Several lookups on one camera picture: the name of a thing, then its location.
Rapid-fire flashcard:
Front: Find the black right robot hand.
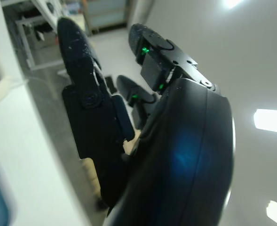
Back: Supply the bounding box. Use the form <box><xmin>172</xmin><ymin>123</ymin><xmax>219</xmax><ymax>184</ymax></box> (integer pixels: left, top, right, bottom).
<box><xmin>57</xmin><ymin>17</ymin><xmax>236</xmax><ymax>226</ymax></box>

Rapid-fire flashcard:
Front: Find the cream white two-slot toaster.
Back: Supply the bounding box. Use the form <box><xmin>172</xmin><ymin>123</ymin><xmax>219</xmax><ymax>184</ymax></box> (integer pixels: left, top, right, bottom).
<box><xmin>0</xmin><ymin>50</ymin><xmax>28</xmax><ymax>110</ymax></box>

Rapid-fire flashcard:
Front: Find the white office desk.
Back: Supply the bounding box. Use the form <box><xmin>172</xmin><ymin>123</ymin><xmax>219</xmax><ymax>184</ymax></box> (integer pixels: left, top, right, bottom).
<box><xmin>13</xmin><ymin>0</ymin><xmax>68</xmax><ymax>71</ymax></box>

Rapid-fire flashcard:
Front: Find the glass panel with wooden frame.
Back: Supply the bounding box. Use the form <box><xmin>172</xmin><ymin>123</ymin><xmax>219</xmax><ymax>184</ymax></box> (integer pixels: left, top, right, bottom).
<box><xmin>83</xmin><ymin>0</ymin><xmax>127</xmax><ymax>31</ymax></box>

